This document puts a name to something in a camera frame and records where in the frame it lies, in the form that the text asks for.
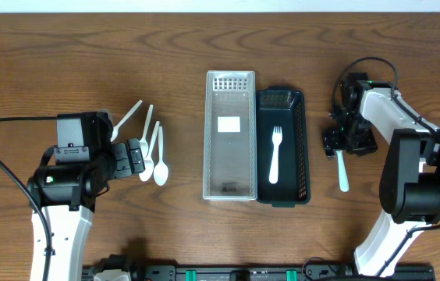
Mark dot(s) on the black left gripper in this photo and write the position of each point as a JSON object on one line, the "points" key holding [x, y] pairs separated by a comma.
{"points": [[134, 157]]}

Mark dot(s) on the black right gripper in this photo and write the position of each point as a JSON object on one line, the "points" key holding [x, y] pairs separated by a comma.
{"points": [[333, 143]]}

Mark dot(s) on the white plastic spoon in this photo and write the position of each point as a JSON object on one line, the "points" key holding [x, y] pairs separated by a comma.
{"points": [[148, 161], [116, 128], [161, 170], [144, 146]]}

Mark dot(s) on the white plastic fork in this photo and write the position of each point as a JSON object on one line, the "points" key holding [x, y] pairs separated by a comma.
{"points": [[343, 178], [276, 141]]}

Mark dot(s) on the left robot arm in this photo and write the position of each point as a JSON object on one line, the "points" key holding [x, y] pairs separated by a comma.
{"points": [[66, 186]]}

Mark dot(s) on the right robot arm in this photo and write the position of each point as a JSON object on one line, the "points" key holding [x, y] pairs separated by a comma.
{"points": [[409, 188]]}

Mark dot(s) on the black plastic basket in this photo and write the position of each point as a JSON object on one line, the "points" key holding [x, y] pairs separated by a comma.
{"points": [[284, 107]]}

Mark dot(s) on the white label in basket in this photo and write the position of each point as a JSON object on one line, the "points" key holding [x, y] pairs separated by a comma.
{"points": [[228, 124]]}

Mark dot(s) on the clear plastic basket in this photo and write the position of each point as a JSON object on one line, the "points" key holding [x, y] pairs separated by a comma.
{"points": [[230, 159]]}

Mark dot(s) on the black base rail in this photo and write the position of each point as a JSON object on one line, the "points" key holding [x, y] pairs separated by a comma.
{"points": [[119, 267]]}

